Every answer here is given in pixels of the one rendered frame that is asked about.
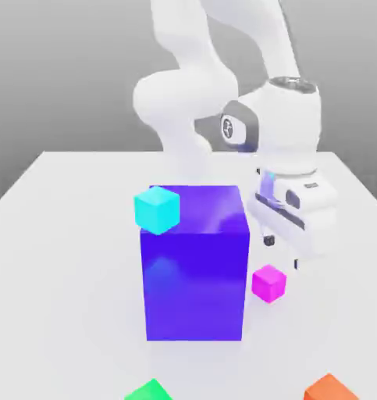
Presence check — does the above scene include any small green cube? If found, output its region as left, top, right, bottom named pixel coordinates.
left=123, top=377, right=174, bottom=400

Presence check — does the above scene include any small cyan cube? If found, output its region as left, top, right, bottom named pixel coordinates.
left=133, top=185, right=181, bottom=236

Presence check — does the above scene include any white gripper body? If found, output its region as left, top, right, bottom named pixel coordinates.
left=246, top=192, right=336, bottom=261

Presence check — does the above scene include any large purple box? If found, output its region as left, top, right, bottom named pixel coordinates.
left=140, top=184, right=251, bottom=342

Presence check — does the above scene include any small magenta cube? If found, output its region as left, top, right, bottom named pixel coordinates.
left=251, top=264, right=288, bottom=305

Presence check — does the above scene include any small orange cube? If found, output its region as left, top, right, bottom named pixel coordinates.
left=303, top=372, right=361, bottom=400

